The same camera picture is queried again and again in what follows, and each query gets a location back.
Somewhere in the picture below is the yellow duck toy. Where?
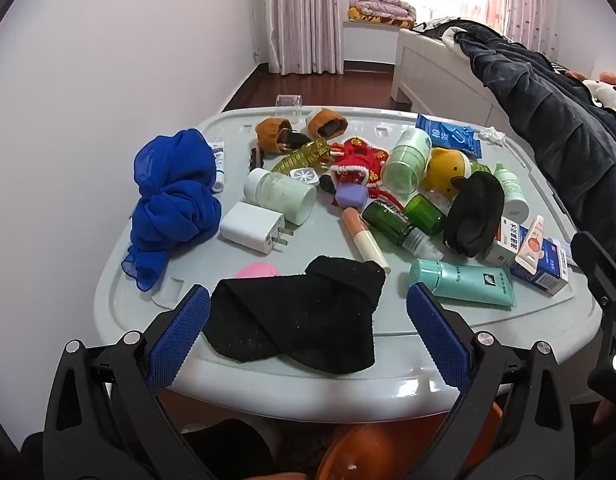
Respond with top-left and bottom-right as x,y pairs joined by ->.
425,147 -> 473,197

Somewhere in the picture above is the printed bedding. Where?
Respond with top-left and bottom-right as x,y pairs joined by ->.
562,62 -> 616,126

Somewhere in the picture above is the white charger plug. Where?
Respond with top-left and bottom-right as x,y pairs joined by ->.
218,202 -> 295,255

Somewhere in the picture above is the pink folded quilt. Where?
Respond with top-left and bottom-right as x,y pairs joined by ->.
355,0 -> 417,20

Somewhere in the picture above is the red knitted hat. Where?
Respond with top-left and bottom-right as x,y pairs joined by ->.
320,137 -> 405,211

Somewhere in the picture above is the orange patterned folded blanket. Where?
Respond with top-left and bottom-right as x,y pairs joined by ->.
348,6 -> 417,30

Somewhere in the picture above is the orange cream stick tube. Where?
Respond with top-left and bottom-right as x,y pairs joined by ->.
340,207 -> 392,275

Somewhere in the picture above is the pale green translucent jar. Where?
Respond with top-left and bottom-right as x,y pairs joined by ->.
380,127 -> 433,194

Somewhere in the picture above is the yellow-green patterned bottle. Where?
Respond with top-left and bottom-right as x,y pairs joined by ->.
271,139 -> 331,174

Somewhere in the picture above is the white lidded jar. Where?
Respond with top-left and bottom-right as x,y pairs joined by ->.
243,167 -> 317,226

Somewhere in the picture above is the orange plastic bucket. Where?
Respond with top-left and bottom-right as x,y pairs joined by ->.
315,402 -> 503,480

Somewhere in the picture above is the green glass bottle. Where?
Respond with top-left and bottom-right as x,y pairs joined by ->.
361,198 -> 441,261

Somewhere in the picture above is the blue chiffon scarf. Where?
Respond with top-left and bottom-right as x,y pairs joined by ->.
120,128 -> 223,292

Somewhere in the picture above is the blue wet wipes packet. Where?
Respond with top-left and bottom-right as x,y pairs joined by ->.
415,113 -> 483,157

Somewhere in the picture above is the white bottle green cap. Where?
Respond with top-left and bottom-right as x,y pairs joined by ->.
493,161 -> 531,226

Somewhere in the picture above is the blue white medicine box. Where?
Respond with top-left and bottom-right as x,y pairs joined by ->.
508,237 -> 574,296

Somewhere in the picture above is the teal cosmetic tube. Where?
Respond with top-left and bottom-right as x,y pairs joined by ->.
408,258 -> 517,309

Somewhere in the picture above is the pink dotted curtain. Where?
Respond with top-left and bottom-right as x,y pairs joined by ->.
262,0 -> 346,76
486,0 -> 563,58

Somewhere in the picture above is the small pink white tube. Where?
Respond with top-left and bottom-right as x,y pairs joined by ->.
514,214 -> 546,274

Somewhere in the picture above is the green glass cap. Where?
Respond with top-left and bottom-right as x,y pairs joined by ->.
403,193 -> 447,235

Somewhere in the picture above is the white bed frame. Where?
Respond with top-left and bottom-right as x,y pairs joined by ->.
391,27 -> 518,136

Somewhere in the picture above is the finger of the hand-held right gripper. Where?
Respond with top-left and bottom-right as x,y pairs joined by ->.
572,231 -> 616,306

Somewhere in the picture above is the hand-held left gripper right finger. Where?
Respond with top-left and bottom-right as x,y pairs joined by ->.
407,282 -> 576,480

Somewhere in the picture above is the black sock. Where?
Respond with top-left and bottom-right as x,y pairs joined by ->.
443,170 -> 505,259

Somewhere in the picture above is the white table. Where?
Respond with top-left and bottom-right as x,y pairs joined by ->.
99,105 -> 604,423

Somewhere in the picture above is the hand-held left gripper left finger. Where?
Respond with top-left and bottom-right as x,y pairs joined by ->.
42,284 -> 211,480

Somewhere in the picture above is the black knit cloth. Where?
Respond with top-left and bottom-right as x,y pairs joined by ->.
202,255 -> 387,376

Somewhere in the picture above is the purple block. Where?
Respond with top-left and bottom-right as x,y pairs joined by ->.
335,183 -> 367,209

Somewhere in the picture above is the pink silicone pad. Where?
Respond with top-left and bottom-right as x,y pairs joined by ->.
234,260 -> 281,279

